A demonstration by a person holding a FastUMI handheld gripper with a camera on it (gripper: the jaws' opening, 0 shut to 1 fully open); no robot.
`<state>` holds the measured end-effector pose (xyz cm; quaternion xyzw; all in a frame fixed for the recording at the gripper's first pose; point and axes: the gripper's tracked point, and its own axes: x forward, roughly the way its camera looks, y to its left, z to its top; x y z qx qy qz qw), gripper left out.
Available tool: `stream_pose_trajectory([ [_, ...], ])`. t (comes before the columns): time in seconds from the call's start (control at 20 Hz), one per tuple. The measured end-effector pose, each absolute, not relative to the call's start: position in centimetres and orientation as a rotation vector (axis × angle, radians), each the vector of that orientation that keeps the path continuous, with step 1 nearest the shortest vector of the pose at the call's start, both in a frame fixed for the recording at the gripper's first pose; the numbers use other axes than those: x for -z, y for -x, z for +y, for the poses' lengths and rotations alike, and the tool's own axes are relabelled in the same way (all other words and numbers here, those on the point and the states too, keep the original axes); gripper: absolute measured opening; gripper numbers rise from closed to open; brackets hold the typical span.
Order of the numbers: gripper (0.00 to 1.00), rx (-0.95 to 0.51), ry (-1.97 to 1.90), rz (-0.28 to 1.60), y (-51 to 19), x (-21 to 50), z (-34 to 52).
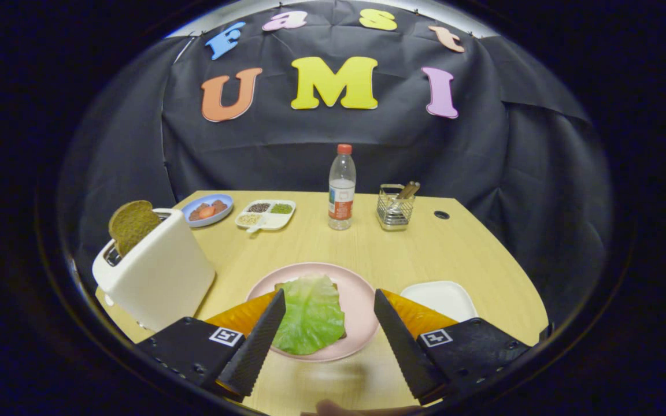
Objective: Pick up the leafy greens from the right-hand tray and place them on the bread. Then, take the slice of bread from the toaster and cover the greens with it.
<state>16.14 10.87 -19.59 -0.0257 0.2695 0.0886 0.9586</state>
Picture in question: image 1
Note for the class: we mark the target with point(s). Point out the green lettuce leaf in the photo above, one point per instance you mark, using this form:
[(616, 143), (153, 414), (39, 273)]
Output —
[(310, 318)]

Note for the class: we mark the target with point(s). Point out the white toaster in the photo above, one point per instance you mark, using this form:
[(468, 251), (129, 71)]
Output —
[(159, 277)]

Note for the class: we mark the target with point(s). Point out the orange round food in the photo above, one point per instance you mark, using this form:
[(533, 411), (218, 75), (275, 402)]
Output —
[(207, 212)]

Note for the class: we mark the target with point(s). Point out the black desk grommet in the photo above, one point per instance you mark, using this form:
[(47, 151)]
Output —
[(441, 215)]

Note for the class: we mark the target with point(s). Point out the black table edge bracket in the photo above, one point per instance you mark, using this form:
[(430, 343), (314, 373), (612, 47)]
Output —
[(546, 334)]

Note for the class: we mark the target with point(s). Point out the white divided grain tray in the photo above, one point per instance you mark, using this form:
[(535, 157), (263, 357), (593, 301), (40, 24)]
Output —
[(269, 221)]

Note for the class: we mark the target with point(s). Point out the brown meat piece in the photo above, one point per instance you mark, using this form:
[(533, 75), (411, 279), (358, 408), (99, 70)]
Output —
[(220, 205), (195, 214)]

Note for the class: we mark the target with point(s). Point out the black backdrop cloth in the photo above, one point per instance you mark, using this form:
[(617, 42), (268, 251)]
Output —
[(287, 156)]

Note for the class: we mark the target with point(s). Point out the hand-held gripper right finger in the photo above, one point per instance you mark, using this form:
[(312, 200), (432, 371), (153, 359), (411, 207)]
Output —
[(405, 346)]

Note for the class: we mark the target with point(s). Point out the pink plate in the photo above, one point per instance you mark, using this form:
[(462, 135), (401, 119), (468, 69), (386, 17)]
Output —
[(356, 294)]

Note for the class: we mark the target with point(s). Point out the clear water bottle red cap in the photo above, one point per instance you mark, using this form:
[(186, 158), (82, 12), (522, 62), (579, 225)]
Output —
[(341, 202)]

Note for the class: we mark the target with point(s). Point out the blue plate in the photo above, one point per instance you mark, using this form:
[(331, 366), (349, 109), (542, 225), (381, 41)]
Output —
[(217, 222)]

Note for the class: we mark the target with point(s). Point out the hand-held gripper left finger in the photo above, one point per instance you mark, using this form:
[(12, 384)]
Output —
[(255, 346)]

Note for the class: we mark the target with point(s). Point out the brown toast slice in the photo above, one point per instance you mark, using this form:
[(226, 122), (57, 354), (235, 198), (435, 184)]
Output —
[(130, 225)]

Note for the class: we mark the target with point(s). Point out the white square plate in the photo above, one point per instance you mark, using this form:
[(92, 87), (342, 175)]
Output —
[(443, 300)]

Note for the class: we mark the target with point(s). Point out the brown bread slice with ham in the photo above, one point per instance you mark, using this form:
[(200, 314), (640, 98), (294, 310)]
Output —
[(278, 285)]

